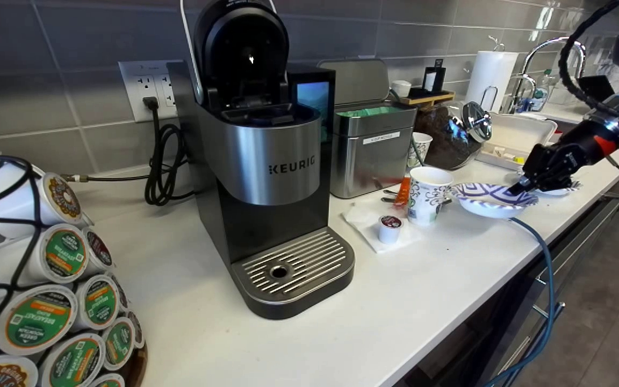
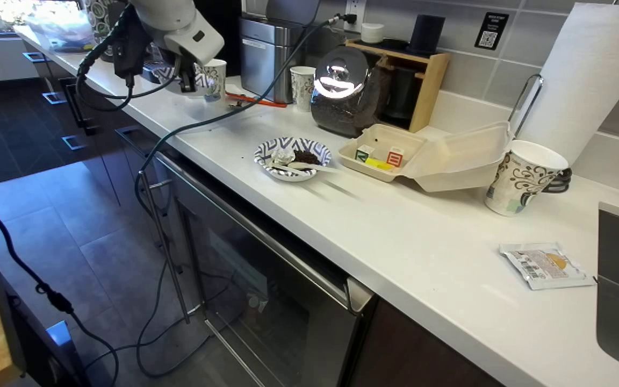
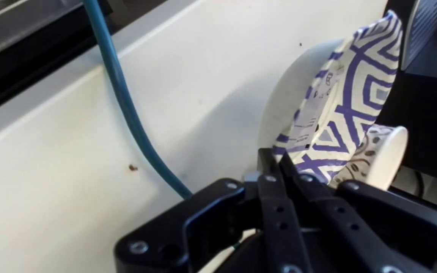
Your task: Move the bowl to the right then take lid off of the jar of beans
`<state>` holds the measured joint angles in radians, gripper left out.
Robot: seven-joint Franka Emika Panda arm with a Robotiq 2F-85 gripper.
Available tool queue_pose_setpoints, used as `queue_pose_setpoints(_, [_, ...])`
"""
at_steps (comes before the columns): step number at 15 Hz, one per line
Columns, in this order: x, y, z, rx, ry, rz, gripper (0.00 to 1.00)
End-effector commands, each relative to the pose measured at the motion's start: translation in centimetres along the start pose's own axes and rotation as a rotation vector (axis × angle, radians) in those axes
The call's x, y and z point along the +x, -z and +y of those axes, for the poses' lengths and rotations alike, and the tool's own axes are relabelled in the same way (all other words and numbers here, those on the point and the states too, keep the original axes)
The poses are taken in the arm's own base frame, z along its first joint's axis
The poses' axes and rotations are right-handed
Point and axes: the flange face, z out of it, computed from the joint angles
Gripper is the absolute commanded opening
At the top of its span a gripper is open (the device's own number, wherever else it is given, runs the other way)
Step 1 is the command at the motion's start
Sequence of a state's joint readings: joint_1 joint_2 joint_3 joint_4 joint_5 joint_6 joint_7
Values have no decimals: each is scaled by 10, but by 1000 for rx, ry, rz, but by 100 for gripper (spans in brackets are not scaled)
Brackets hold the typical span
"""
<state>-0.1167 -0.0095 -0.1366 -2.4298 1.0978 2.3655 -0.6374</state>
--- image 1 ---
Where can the round glass jar lid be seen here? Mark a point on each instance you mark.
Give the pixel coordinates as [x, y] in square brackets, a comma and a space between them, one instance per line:
[473, 122]

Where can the stainless steel countertop bin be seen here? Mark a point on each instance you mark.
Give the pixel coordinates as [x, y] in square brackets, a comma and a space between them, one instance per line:
[371, 154]

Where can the small white container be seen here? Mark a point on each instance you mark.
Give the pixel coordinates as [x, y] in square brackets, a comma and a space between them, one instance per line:
[400, 88]

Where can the patterned paper cup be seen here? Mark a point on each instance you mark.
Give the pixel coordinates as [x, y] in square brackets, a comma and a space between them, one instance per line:
[431, 194]
[419, 150]

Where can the green lid coffee pod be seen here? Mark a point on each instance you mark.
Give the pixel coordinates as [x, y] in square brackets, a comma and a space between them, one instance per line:
[108, 381]
[118, 343]
[100, 302]
[74, 362]
[35, 322]
[65, 253]

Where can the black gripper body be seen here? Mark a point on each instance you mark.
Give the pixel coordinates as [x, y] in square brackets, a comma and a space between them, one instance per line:
[567, 159]

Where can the light wooden rack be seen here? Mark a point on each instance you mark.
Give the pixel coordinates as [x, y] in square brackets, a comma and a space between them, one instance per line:
[423, 99]

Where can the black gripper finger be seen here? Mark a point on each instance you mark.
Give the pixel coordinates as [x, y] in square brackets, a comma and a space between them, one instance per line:
[523, 188]

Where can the red orange small utensil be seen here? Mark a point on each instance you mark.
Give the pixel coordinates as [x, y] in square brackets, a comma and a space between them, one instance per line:
[402, 190]

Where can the blue white patterned bowl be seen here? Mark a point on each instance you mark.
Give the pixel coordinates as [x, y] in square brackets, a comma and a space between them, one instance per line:
[493, 202]

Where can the glass kettle with dark lid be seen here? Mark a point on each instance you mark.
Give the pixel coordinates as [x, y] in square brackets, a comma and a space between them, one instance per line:
[448, 146]

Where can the black silver Keurig coffee machine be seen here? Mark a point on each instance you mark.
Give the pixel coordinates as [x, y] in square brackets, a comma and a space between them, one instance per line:
[266, 165]

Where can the metal paper towel holder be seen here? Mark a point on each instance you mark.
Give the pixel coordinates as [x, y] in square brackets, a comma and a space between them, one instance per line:
[488, 97]

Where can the white double wall outlet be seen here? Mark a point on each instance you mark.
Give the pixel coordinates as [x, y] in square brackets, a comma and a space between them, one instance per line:
[145, 82]

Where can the white paper towel roll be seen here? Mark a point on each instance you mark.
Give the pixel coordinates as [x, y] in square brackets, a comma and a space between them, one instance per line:
[490, 72]

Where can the white paper napkin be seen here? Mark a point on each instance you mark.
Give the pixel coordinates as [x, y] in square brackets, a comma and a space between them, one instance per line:
[363, 223]

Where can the brown lid coffee pod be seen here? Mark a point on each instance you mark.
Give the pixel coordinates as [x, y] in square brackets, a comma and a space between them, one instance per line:
[0, 375]
[63, 196]

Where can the chrome kitchen faucet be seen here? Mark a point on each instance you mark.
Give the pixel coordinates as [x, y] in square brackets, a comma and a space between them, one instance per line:
[531, 61]

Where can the white coffee pod dark lid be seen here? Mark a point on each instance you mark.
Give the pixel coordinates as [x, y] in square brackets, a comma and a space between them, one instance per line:
[389, 229]

